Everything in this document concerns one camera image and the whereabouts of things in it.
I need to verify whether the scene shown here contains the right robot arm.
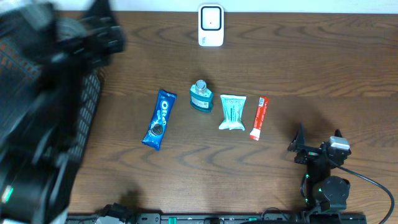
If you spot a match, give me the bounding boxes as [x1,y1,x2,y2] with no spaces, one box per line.
[287,125,351,223]

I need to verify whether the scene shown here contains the white wet wipes pack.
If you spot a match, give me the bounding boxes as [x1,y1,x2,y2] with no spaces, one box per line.
[219,95,246,131]

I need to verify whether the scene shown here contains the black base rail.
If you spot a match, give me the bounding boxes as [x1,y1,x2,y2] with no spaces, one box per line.
[65,213,367,224]

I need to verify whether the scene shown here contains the grey plastic basket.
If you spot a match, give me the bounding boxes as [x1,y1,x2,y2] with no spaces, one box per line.
[1,38,101,160]

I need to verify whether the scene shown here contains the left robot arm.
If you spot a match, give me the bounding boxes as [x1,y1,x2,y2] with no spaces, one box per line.
[1,0,125,223]

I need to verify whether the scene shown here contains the white barcode scanner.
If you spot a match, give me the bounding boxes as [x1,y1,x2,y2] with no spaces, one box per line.
[198,4,224,47]

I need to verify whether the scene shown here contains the teal mouthwash bottle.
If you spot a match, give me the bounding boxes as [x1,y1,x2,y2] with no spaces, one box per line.
[190,80,213,113]

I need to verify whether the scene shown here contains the blue Oreo cookie pack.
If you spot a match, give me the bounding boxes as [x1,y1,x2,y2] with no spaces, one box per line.
[142,90,177,151]

